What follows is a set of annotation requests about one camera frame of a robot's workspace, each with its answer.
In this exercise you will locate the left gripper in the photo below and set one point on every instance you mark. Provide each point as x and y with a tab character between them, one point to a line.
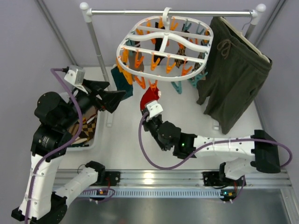
94	94

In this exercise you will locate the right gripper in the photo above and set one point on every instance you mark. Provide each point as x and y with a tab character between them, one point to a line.
151	123

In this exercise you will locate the teal sock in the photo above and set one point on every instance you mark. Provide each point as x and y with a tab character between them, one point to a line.
121	83

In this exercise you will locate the red sock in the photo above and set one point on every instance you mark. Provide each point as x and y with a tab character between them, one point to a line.
149	96

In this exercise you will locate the white oval clip hanger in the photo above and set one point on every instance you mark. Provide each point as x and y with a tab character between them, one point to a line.
194	34

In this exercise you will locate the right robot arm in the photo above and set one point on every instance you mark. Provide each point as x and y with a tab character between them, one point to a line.
239	156

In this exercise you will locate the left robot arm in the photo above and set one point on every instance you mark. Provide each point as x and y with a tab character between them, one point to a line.
42	204

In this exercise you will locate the white hanger with metal hook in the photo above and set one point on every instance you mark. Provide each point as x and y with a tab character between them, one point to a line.
255	16

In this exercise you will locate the brown striped sock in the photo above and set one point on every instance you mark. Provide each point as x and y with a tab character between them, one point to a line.
131	59

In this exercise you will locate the white laundry basket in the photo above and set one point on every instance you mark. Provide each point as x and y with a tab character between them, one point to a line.
92	142

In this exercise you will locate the black sock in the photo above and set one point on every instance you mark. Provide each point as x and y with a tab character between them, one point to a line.
158	44

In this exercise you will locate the olive green shorts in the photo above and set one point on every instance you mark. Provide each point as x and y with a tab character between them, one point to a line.
236	71

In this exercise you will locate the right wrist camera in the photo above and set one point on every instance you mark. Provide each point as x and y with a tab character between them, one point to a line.
153	109

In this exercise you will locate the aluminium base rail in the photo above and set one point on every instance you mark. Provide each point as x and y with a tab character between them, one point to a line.
181	184

